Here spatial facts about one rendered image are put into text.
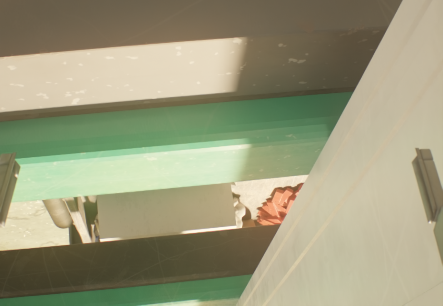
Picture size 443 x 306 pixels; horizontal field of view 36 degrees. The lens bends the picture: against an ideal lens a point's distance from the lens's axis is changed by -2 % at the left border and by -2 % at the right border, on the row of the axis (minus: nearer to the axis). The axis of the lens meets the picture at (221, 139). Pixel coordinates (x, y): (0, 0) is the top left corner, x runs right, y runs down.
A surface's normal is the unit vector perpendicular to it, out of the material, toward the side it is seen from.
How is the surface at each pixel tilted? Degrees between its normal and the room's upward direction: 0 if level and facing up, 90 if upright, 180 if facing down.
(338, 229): 90
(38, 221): 0
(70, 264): 90
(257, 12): 90
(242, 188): 0
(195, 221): 90
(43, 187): 0
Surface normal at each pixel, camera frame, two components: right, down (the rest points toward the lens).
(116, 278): 0.07, -0.40
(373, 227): -0.99, 0.08
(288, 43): 0.12, 0.91
